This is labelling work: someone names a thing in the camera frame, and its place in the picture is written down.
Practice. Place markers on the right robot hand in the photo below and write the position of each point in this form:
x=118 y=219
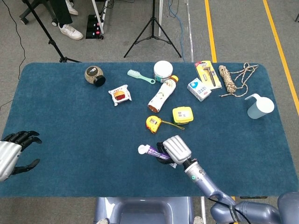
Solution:
x=177 y=149

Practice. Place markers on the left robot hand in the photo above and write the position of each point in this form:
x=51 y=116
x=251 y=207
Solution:
x=8 y=156

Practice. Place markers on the purple white toothpaste tube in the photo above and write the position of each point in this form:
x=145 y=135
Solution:
x=151 y=151

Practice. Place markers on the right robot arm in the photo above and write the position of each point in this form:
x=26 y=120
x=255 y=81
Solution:
x=203 y=182

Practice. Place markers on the white bottle yellow cap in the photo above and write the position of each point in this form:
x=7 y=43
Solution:
x=163 y=93

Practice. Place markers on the green tub yellow lid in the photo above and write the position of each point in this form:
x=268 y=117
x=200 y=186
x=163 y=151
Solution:
x=182 y=114

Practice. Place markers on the yellow tape measure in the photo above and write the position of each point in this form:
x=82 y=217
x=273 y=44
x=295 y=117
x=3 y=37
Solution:
x=153 y=123

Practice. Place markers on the white blue carton box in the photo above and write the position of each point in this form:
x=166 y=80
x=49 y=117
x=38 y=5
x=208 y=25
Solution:
x=198 y=89

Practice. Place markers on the blue grey robot torso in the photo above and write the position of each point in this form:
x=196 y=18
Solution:
x=140 y=210

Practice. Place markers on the blue table cloth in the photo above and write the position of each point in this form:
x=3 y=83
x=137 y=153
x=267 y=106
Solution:
x=70 y=116

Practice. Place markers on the burger print snack packet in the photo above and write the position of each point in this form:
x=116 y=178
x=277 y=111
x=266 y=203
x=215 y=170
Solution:
x=120 y=94

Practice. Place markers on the yellow razor blister pack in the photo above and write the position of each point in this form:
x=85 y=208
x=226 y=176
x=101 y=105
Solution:
x=208 y=74

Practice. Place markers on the clear plastic jar white lid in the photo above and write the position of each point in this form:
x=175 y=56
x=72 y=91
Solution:
x=163 y=68

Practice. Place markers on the light green brush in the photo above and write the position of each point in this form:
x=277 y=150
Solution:
x=135 y=74

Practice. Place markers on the white plastic measuring cup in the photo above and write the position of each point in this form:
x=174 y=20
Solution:
x=261 y=106

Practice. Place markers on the glass jar black lid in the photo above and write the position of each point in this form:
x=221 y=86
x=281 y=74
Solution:
x=91 y=74

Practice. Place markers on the black tripod stand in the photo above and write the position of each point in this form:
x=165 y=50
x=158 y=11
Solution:
x=50 y=42
x=153 y=23

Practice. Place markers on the black office chair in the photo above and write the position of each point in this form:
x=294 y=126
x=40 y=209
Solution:
x=23 y=20

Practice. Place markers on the person's white shoes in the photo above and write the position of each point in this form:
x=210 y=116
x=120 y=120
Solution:
x=70 y=31

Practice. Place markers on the black power strip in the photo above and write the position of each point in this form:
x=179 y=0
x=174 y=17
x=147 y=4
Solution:
x=93 y=28

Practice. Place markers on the white slanted frame leg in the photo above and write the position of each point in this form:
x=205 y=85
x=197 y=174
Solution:
x=97 y=14

